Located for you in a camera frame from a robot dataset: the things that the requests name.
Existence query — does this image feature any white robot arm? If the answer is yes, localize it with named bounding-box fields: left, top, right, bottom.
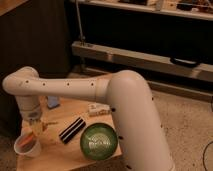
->
left=2, top=67, right=176, bottom=171

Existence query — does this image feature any metal vertical pole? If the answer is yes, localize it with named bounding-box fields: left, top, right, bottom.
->
left=75, top=0, right=85, bottom=46

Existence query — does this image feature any orange pepper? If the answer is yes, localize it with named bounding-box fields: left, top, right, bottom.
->
left=18, top=132, right=35, bottom=147

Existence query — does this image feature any blue sponge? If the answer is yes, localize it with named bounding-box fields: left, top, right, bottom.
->
left=47, top=96, right=60, bottom=109

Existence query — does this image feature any wooden table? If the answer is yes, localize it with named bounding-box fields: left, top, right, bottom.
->
left=17, top=97, right=124, bottom=171

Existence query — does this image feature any black striped rectangular box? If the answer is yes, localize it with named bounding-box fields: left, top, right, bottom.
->
left=59, top=117, right=86, bottom=144

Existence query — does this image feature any black handle on shelf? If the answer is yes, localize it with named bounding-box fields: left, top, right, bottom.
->
left=170, top=58, right=201, bottom=68

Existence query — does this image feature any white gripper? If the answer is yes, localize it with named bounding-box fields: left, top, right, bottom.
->
left=15, top=96, right=47, bottom=136

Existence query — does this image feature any metal shelf rail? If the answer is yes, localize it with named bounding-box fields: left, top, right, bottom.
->
left=71, top=41, right=213, bottom=82

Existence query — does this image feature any green bowl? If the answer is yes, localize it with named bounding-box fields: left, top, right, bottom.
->
left=80, top=123, right=118, bottom=161

